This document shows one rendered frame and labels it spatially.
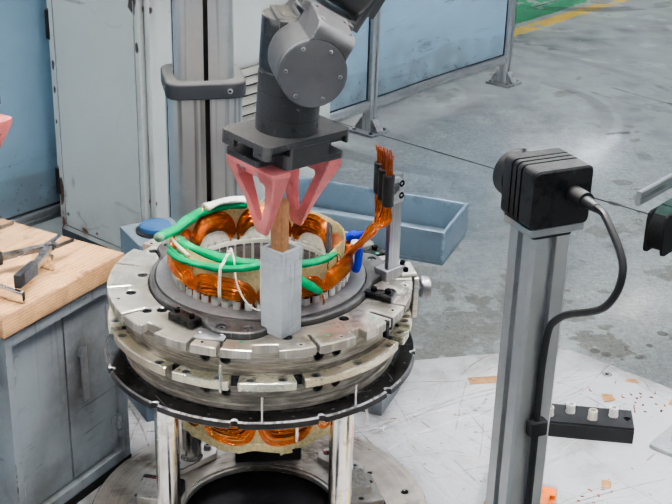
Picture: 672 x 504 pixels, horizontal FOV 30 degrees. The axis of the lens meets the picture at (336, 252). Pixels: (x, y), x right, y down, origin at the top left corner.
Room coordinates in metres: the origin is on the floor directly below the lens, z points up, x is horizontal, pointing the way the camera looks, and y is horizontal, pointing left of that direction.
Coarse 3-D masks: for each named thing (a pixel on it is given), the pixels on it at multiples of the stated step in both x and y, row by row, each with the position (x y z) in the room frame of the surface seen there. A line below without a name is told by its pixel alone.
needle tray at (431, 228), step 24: (336, 192) 1.56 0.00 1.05; (360, 192) 1.55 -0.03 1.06; (336, 216) 1.45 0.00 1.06; (360, 216) 1.54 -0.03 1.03; (408, 216) 1.52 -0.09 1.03; (432, 216) 1.51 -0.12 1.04; (456, 216) 1.45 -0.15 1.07; (384, 240) 1.43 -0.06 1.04; (408, 240) 1.42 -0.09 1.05; (432, 240) 1.40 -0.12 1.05; (456, 240) 1.45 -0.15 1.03; (384, 408) 1.45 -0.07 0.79
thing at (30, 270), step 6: (30, 264) 1.21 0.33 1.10; (36, 264) 1.22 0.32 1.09; (24, 270) 1.20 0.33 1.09; (30, 270) 1.21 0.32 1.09; (36, 270) 1.22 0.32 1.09; (18, 276) 1.18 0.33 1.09; (24, 276) 1.19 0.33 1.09; (30, 276) 1.21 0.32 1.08; (18, 282) 1.18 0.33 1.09; (24, 282) 1.19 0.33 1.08; (18, 288) 1.18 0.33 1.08
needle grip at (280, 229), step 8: (280, 208) 1.07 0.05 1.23; (288, 208) 1.08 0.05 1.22; (280, 216) 1.07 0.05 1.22; (288, 216) 1.08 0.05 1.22; (280, 224) 1.07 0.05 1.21; (288, 224) 1.08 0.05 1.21; (272, 232) 1.07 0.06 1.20; (280, 232) 1.07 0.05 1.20; (288, 232) 1.08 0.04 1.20; (272, 240) 1.07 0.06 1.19; (280, 240) 1.07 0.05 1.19; (288, 240) 1.08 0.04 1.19; (272, 248) 1.07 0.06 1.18; (280, 248) 1.07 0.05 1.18; (288, 248) 1.08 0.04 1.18
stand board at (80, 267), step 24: (0, 240) 1.34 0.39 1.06; (24, 240) 1.34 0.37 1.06; (24, 264) 1.28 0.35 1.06; (72, 264) 1.28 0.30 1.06; (96, 264) 1.28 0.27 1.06; (24, 288) 1.21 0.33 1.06; (48, 288) 1.22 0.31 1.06; (72, 288) 1.24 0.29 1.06; (0, 312) 1.16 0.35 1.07; (24, 312) 1.17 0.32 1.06; (48, 312) 1.20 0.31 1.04; (0, 336) 1.14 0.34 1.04
